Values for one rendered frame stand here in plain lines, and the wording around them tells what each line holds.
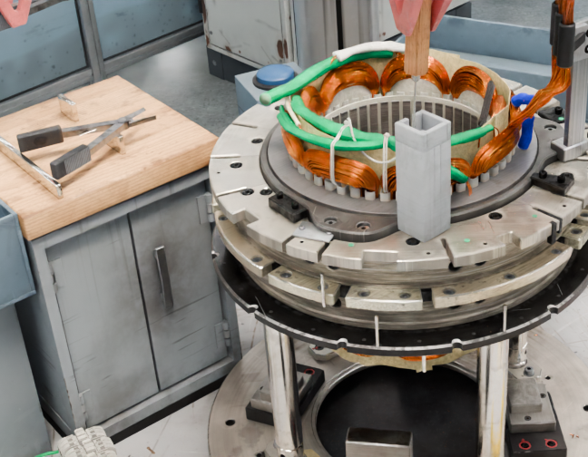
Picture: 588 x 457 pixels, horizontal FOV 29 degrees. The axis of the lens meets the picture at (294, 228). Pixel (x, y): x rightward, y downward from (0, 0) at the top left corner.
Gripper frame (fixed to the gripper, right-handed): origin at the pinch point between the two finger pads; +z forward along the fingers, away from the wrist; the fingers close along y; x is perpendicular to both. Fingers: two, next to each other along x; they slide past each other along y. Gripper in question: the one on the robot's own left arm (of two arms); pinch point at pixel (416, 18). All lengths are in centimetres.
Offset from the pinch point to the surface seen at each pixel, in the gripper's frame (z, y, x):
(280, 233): 17.4, -8.2, 3.5
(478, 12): 136, 180, 238
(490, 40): 23, 31, 32
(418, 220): 14.7, -0.1, -2.7
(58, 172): 20.5, -19.7, 23.2
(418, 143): 8.3, -0.5, -2.2
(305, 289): 20.7, -7.6, 0.4
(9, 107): 133, 16, 235
